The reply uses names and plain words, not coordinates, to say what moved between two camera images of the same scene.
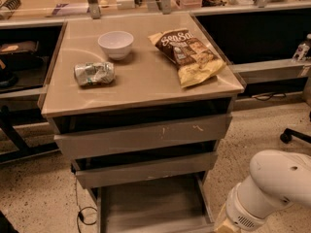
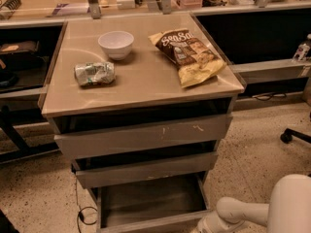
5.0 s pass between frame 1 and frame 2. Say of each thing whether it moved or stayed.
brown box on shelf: stayed
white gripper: moved
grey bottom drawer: stayed
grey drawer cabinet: stayed
